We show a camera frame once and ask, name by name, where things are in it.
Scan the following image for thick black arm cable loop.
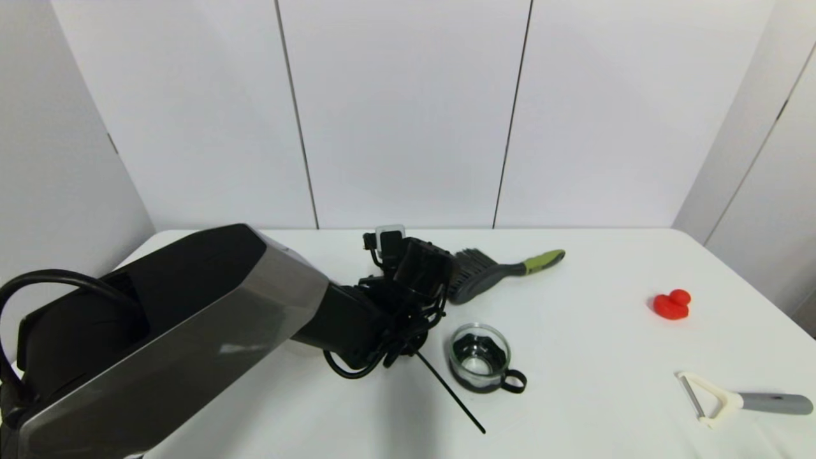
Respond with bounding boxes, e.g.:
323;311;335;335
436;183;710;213
0;270;149;409

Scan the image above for white peeler grey handle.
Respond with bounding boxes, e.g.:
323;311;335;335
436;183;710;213
676;372;814;428

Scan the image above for black cable tie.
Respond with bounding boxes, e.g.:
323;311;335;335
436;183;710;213
413;349;487;435

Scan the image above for glass cup black handle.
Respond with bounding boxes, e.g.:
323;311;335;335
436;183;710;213
448;323;528;394

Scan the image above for thin black wrist cable bundle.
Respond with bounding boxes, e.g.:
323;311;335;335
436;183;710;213
323;280;448;381

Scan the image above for grey hand brush green handle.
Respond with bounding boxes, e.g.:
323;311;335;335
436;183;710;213
446;249;566;305

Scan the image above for red rubber duck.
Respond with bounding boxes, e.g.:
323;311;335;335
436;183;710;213
653;289;692;320

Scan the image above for white-edged wrist camera box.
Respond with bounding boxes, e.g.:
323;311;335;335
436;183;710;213
374;224;408;262

